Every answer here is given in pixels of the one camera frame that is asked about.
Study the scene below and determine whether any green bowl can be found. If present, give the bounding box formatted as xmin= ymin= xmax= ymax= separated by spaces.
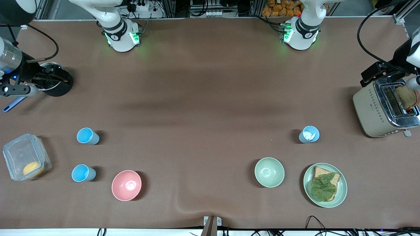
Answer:
xmin=255 ymin=157 xmax=285 ymax=188

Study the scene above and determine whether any bread slice in toaster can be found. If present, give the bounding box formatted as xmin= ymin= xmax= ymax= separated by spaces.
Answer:
xmin=395 ymin=85 xmax=419 ymax=111

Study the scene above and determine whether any black pot with blue handle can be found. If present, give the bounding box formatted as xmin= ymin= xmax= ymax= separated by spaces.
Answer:
xmin=3 ymin=62 xmax=74 ymax=113

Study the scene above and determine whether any blue plastic cup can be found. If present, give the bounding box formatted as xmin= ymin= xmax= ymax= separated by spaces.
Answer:
xmin=72 ymin=164 xmax=96 ymax=182
xmin=76 ymin=128 xmax=100 ymax=145

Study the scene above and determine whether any bag of orange snacks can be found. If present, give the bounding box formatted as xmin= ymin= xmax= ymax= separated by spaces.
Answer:
xmin=261 ymin=0 xmax=303 ymax=17

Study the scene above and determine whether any brown bread slice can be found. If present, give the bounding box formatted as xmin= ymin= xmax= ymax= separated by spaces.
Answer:
xmin=312 ymin=167 xmax=341 ymax=202

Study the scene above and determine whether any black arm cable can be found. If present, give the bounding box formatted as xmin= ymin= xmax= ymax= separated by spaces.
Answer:
xmin=26 ymin=24 xmax=59 ymax=63
xmin=357 ymin=3 xmax=406 ymax=73

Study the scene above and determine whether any clear plastic container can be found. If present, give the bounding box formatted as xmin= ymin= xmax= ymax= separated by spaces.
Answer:
xmin=3 ymin=133 xmax=53 ymax=181

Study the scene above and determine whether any green plate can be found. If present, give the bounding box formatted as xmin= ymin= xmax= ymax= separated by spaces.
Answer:
xmin=303 ymin=163 xmax=347 ymax=208

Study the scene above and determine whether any pink bowl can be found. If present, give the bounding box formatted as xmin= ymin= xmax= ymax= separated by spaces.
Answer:
xmin=112 ymin=170 xmax=142 ymax=201

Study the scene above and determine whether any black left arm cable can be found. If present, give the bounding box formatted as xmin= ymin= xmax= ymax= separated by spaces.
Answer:
xmin=357 ymin=3 xmax=406 ymax=73

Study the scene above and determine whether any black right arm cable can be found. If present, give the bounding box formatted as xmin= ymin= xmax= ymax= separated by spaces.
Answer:
xmin=26 ymin=24 xmax=59 ymax=63

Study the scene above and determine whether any blue cup holding white paper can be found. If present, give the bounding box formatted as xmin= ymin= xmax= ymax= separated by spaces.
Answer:
xmin=298 ymin=126 xmax=320 ymax=144

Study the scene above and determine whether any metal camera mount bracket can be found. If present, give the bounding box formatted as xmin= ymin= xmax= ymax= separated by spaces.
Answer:
xmin=201 ymin=215 xmax=222 ymax=236

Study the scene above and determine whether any black looped floor cable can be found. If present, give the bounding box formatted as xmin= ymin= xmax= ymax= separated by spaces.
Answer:
xmin=305 ymin=215 xmax=330 ymax=231

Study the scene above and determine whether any green lettuce leaf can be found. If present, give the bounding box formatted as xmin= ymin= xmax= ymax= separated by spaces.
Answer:
xmin=310 ymin=173 xmax=338 ymax=202

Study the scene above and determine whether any white power strip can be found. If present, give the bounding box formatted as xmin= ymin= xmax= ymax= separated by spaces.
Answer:
xmin=131 ymin=1 xmax=152 ymax=12

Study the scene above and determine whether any yellow round food item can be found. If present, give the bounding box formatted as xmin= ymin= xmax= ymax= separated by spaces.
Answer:
xmin=23 ymin=161 xmax=45 ymax=177

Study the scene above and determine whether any beige and chrome toaster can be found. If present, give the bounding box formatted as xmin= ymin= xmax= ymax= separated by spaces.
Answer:
xmin=353 ymin=76 xmax=420 ymax=138

